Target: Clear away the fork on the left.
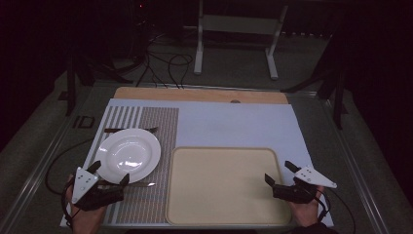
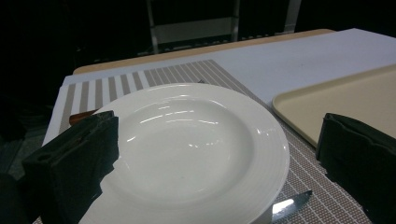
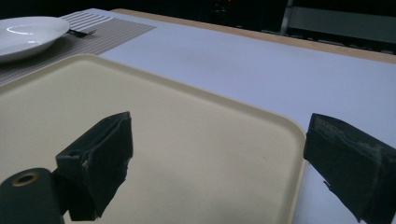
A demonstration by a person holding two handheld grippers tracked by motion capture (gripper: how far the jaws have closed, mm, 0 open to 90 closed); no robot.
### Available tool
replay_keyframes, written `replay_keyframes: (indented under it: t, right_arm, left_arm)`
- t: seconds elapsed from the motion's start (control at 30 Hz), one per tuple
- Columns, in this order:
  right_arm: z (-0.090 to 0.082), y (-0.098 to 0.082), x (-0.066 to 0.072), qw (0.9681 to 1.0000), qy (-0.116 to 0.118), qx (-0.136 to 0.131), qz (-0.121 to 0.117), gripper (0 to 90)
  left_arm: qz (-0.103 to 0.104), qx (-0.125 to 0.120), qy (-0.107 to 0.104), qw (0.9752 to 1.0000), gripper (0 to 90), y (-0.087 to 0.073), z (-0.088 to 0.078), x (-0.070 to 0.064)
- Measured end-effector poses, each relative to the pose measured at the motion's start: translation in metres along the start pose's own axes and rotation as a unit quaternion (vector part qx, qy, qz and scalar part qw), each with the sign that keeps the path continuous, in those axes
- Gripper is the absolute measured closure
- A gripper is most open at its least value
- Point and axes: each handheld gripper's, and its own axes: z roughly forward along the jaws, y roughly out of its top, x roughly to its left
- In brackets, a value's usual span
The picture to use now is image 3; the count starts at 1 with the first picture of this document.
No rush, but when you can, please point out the cream plastic tray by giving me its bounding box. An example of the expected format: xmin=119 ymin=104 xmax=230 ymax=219
xmin=0 ymin=53 xmax=307 ymax=224

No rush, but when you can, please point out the white plate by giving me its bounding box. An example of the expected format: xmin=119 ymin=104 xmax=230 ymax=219
xmin=0 ymin=16 xmax=71 ymax=64

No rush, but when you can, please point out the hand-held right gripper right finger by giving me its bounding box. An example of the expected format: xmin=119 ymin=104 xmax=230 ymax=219
xmin=303 ymin=112 xmax=396 ymax=224

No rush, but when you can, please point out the striped grey placemat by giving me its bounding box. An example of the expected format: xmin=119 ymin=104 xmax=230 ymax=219
xmin=0 ymin=10 xmax=157 ymax=87

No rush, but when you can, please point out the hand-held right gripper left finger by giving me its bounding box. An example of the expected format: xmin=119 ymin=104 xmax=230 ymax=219
xmin=55 ymin=111 xmax=134 ymax=222

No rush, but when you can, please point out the dark fork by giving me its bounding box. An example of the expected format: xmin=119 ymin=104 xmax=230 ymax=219
xmin=66 ymin=28 xmax=98 ymax=39

